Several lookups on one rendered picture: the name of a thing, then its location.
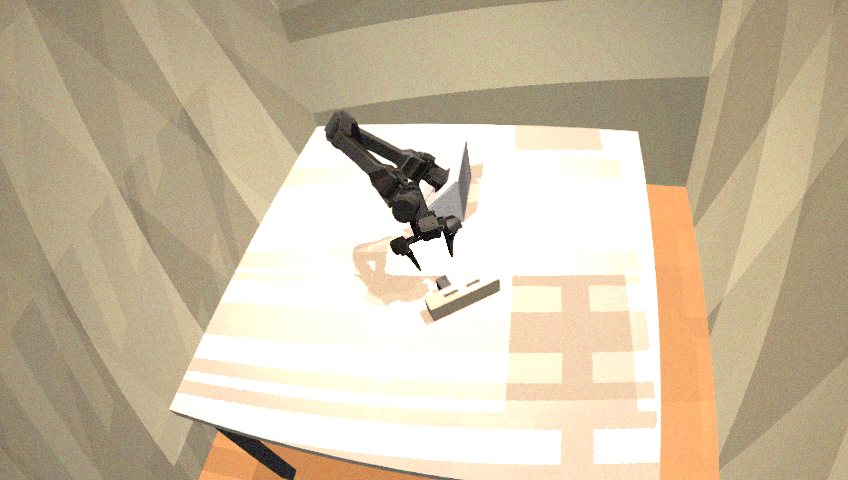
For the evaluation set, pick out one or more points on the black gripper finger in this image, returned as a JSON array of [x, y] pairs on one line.
[[411, 256], [449, 238]]

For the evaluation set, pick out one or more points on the black two-prong plug charger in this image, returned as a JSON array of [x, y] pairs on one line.
[[442, 282]]

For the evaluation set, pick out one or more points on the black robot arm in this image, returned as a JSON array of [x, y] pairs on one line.
[[405, 197]]

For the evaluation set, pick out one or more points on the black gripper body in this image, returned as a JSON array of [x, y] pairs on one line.
[[400, 245]]

